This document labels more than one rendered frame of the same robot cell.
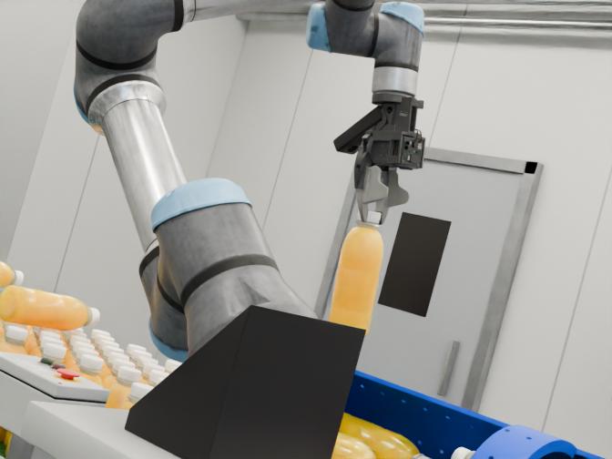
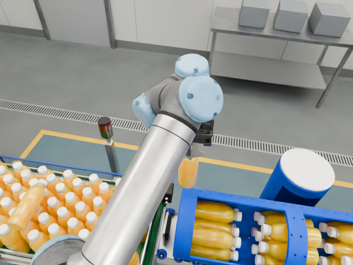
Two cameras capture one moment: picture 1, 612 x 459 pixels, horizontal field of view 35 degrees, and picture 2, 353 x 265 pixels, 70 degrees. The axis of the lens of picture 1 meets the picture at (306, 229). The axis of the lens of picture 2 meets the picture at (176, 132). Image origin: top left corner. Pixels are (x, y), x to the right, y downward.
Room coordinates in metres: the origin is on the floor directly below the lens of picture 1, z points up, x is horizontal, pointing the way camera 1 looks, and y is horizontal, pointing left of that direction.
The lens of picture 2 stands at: (1.23, 0.25, 2.11)
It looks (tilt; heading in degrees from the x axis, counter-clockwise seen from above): 46 degrees down; 325
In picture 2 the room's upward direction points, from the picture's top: 3 degrees clockwise
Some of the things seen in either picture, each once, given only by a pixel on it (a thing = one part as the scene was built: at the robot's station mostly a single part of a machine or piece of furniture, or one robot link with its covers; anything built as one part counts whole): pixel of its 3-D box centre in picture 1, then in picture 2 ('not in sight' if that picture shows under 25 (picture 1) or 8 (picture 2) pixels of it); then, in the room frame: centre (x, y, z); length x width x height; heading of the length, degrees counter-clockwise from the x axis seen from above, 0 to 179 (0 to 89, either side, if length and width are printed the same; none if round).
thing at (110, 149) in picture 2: not in sight; (121, 195); (2.16, 0.03, 0.55); 0.04 x 0.04 x 1.10; 48
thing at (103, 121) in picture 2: not in sight; (106, 131); (2.16, 0.03, 1.18); 0.06 x 0.06 x 0.16
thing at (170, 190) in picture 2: not in sight; (165, 193); (1.82, -0.11, 0.95); 0.10 x 0.07 x 0.10; 138
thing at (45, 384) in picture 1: (40, 399); not in sight; (1.56, 0.33, 1.05); 0.20 x 0.10 x 0.10; 48
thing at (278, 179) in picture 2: not in sight; (279, 207); (1.51, -0.82, 0.59); 0.28 x 0.28 x 0.88
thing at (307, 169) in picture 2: not in sight; (307, 168); (1.51, -0.82, 1.03); 0.28 x 0.28 x 0.01
